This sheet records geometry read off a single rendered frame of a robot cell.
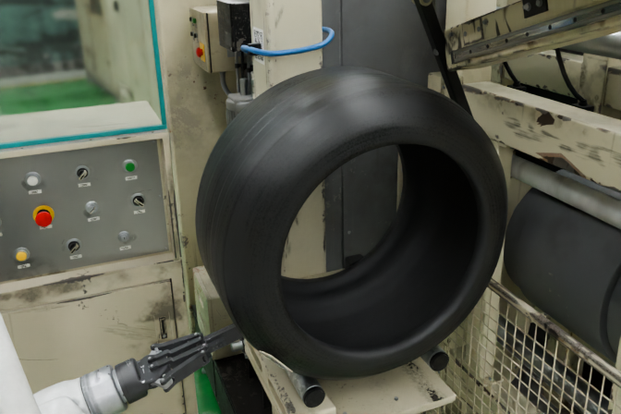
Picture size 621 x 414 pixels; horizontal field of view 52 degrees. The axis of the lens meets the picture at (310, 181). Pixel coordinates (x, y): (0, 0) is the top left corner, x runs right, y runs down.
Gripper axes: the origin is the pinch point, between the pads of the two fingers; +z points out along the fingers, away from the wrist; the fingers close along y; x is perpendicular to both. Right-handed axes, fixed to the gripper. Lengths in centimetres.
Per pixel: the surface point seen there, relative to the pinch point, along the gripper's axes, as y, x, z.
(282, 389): -0.7, 17.3, 7.0
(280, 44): 26, -43, 35
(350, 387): 1.1, 27.1, 21.3
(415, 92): -9, -35, 45
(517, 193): 45, 30, 101
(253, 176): -8.8, -32.3, 13.7
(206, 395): 112, 101, -11
